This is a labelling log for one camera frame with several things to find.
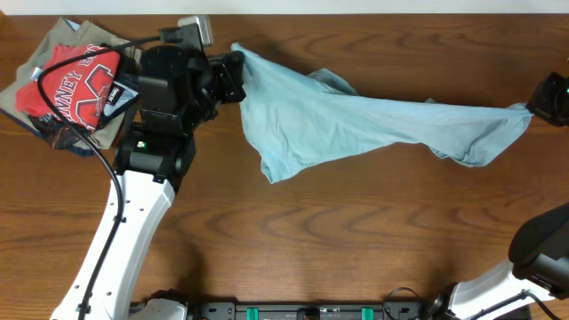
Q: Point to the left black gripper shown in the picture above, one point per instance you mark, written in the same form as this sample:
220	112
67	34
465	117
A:
228	78

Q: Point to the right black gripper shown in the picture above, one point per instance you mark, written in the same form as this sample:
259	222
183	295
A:
543	106

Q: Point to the light blue t-shirt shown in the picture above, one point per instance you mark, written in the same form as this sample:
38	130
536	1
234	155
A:
297	121

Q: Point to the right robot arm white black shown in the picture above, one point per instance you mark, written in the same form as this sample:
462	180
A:
536	271

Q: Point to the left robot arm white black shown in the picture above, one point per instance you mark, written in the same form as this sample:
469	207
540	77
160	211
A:
179	90

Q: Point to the red printed t-shirt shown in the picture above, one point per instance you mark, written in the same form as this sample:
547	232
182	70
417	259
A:
79	90

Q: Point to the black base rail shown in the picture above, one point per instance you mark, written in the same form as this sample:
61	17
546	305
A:
169	305

